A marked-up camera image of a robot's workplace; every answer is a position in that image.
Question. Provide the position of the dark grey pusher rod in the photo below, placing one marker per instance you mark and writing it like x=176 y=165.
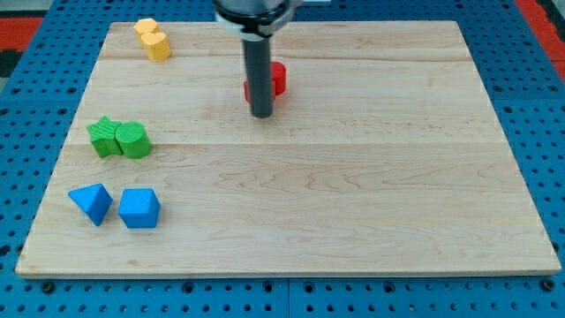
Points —
x=258 y=76

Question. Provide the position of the red star block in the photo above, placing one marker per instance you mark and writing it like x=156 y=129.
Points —
x=246 y=90

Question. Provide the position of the blue triangle block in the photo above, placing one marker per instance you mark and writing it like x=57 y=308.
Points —
x=94 y=200

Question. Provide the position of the yellow pentagon block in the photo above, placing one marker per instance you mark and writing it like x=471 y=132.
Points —
x=143 y=26

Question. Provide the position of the yellow heart block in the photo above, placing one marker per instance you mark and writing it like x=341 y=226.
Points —
x=156 y=46

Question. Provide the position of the red cylinder block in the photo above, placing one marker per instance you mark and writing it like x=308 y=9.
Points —
x=278 y=74

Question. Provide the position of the wooden board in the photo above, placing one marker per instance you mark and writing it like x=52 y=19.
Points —
x=384 y=157

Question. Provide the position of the green star block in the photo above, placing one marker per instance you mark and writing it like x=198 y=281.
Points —
x=103 y=137

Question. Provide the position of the green cylinder block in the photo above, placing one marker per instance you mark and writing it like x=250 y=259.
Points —
x=133 y=139

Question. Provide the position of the blue cube block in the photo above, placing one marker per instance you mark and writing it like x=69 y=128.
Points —
x=139 y=208

